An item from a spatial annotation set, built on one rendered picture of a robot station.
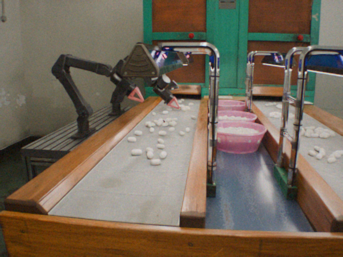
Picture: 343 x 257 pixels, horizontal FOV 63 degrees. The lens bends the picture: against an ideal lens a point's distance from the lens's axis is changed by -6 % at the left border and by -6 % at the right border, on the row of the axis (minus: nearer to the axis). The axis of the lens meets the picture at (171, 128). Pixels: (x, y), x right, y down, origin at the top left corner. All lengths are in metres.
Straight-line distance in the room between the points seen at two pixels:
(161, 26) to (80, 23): 1.44
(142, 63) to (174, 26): 1.78
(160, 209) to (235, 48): 1.83
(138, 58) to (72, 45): 3.05
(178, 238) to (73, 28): 3.23
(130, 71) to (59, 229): 0.38
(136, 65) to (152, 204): 0.33
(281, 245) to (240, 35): 1.91
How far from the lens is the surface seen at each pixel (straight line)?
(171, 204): 0.72
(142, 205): 0.72
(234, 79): 2.38
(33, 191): 0.79
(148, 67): 0.61
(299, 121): 0.87
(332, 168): 1.06
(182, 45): 0.82
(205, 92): 2.37
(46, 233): 0.73
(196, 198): 0.70
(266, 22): 2.42
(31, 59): 3.93
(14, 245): 0.81
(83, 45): 3.60
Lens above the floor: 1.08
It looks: 14 degrees down
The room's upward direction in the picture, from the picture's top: straight up
